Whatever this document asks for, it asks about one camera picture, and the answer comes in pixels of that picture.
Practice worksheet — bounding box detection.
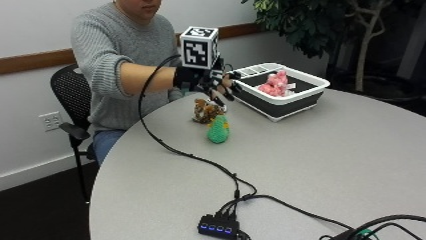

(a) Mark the green crocheted soft toy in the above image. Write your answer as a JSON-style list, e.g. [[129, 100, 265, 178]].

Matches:
[[207, 114, 232, 145]]

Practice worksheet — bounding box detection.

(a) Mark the wooden wall rail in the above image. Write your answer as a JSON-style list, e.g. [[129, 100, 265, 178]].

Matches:
[[0, 22, 264, 75]]

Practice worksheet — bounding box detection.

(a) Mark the black looped cable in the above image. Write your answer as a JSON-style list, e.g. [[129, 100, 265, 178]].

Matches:
[[354, 214, 426, 240]]

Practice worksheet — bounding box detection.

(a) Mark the black mesh office chair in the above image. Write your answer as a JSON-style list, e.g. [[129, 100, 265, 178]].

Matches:
[[50, 63, 99, 205]]

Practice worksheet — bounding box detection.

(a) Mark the black hub with blue lights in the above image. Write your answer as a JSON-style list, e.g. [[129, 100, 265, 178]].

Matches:
[[197, 214, 241, 240]]

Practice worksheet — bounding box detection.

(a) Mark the black glove cable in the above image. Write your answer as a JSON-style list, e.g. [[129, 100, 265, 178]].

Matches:
[[137, 54, 259, 201]]

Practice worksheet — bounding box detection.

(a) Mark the brown striped tiger soft toy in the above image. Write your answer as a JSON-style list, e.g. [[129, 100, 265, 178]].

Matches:
[[192, 97, 227, 125]]

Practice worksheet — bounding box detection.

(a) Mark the green indoor tree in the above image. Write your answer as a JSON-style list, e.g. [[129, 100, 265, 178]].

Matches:
[[241, 0, 426, 98]]

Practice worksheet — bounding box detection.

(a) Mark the black hub cable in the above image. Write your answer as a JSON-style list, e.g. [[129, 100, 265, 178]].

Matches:
[[215, 194, 357, 231]]

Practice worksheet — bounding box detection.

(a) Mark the black device with green part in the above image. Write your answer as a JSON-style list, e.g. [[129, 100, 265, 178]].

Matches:
[[318, 228, 378, 240]]

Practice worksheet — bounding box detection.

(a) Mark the white and black collapsible basin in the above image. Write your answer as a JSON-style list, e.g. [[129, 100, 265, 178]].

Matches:
[[227, 62, 332, 123]]

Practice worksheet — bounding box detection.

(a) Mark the white marker cube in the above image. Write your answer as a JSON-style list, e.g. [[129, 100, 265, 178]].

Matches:
[[179, 26, 221, 71]]

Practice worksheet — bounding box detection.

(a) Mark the pink soft toy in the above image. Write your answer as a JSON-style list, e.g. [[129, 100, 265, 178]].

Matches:
[[257, 69, 297, 98]]

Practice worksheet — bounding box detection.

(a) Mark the white wall outlet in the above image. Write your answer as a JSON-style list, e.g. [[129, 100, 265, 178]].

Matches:
[[38, 111, 64, 133]]

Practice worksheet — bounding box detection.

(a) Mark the the person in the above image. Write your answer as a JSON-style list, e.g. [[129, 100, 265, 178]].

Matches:
[[69, 0, 185, 167]]

